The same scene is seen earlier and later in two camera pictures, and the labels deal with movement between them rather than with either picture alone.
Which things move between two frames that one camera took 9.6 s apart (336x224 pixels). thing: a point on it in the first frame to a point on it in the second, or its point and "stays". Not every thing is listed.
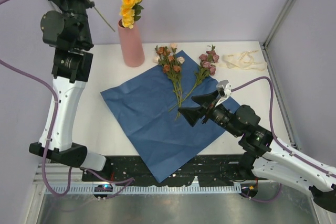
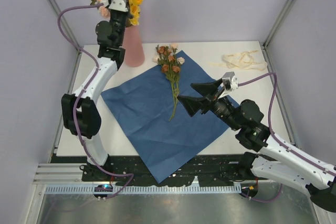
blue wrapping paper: x=146 y=106 stays
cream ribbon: x=243 y=60 stays
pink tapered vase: x=131 y=45 stays
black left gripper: x=88 y=3 to x=126 y=14
